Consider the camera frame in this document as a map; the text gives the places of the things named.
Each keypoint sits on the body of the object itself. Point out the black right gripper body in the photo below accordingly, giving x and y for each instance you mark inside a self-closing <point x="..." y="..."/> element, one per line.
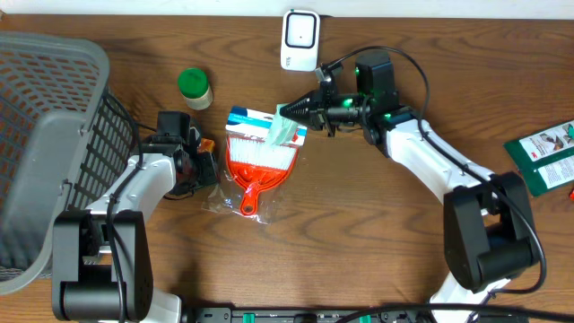
<point x="323" y="110"/>

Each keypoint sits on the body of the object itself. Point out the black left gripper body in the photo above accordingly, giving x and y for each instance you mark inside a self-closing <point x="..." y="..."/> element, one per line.
<point x="209" y="162"/>

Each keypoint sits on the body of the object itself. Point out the orange snack box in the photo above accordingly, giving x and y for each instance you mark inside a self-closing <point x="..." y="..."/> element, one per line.
<point x="206" y="146"/>

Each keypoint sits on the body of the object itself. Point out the pale green wipes packet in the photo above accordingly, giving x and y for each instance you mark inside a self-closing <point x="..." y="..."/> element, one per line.
<point x="282" y="129"/>

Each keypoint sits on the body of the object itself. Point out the red dustpan brush package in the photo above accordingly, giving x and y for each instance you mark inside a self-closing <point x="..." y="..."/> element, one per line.
<point x="252" y="173"/>

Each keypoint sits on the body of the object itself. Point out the green lid white jar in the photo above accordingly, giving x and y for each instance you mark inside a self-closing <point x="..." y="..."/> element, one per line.
<point x="194" y="87"/>

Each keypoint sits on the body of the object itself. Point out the green grip gloves package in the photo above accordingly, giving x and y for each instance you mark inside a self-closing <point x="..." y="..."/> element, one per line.
<point x="544" y="158"/>

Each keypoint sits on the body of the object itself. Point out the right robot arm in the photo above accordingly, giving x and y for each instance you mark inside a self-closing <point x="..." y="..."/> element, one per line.
<point x="489" y="232"/>

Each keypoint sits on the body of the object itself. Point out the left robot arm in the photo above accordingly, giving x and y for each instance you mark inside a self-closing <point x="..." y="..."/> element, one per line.
<point x="102" y="269"/>

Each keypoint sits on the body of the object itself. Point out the white barcode scanner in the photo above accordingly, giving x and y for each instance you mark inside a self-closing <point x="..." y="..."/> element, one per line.
<point x="300" y="37"/>

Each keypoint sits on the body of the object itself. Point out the grey plastic mesh basket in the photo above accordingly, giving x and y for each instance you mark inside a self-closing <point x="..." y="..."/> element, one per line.
<point x="63" y="144"/>

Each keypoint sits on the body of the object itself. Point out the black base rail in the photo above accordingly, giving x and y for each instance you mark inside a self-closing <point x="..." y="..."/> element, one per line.
<point x="332" y="315"/>

